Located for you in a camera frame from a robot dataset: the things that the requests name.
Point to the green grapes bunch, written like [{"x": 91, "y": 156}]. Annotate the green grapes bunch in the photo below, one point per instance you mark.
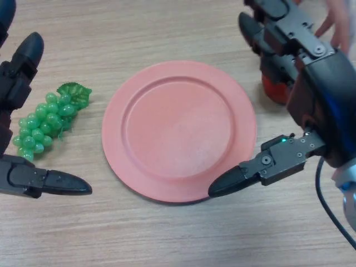
[{"x": 46, "y": 125}]

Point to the person's bare hand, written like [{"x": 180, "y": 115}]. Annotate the person's bare hand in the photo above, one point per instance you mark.
[{"x": 333, "y": 25}]

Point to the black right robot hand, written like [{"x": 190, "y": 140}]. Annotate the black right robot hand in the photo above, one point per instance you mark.
[{"x": 320, "y": 83}]

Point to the red apple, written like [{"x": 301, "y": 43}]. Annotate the red apple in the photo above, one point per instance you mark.
[{"x": 274, "y": 89}]

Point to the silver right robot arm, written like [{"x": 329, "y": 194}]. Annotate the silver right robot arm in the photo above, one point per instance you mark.
[{"x": 347, "y": 186}]

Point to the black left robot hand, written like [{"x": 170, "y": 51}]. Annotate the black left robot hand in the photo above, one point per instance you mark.
[{"x": 19, "y": 69}]

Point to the pink round plate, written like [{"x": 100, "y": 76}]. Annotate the pink round plate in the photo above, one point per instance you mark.
[{"x": 178, "y": 133}]

